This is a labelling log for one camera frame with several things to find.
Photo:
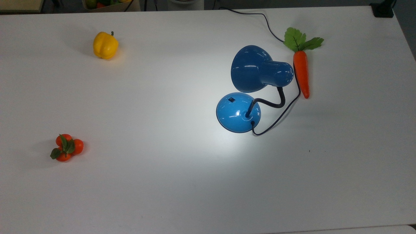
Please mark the blue gooseneck desk lamp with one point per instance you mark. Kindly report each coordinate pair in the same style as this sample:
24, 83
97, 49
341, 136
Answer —
239, 112

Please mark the orange toy carrot green leaves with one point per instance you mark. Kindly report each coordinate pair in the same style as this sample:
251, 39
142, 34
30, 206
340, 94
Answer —
301, 70

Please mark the white round base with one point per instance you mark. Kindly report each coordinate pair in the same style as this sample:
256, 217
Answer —
185, 4

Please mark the yellow toy bell pepper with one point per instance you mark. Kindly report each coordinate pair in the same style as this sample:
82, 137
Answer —
105, 46

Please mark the orange tangerine cluster with leaves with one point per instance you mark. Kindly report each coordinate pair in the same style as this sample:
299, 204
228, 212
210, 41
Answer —
78, 146

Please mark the box of toy fruit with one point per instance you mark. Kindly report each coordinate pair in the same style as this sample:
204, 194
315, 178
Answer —
107, 6

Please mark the black table clamp block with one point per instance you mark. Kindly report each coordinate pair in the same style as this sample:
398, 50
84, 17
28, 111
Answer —
383, 9

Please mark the beige wooden board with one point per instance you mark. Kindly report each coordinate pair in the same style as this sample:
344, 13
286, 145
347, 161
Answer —
19, 5

